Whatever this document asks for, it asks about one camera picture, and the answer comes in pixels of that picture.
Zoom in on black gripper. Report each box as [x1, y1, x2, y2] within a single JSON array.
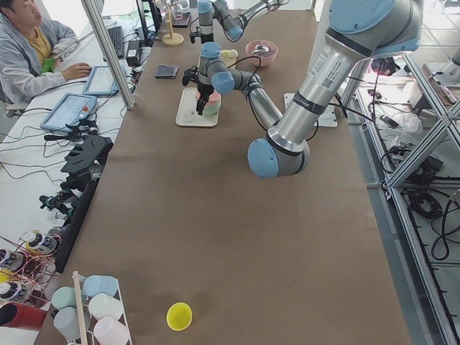
[[196, 84, 212, 116]]

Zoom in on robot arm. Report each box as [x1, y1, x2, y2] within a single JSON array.
[[183, 1, 423, 178], [189, 0, 289, 44]]

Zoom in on blue teach pendant near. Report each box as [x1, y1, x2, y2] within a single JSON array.
[[40, 93, 97, 132]]

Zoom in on cup rack with cups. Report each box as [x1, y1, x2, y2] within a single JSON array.
[[51, 271, 133, 345]]

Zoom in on small pink bowl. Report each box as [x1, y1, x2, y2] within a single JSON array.
[[195, 91, 221, 106]]

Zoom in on wooden cup stand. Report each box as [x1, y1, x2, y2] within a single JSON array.
[[156, 0, 184, 46]]

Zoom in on large pink ice bowl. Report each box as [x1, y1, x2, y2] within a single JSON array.
[[245, 40, 278, 67]]

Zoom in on cream rabbit tray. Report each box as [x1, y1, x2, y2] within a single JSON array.
[[175, 88, 219, 127]]

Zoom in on blue teach pendant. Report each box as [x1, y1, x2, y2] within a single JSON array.
[[40, 93, 97, 132], [83, 65, 119, 97]]

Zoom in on seated person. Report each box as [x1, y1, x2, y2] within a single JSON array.
[[1, 1, 91, 104]]

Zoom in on grey folded cloth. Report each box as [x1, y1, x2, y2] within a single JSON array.
[[155, 64, 179, 79]]

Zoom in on top green bowl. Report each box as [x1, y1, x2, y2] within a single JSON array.
[[197, 101, 221, 116]]

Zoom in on blue teach pendant far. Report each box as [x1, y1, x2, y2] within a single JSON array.
[[83, 65, 119, 97]]

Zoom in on metal ice scoop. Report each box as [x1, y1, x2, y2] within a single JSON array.
[[251, 44, 270, 56]]

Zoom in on yellow cup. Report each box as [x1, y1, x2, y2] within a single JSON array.
[[166, 302, 193, 331]]

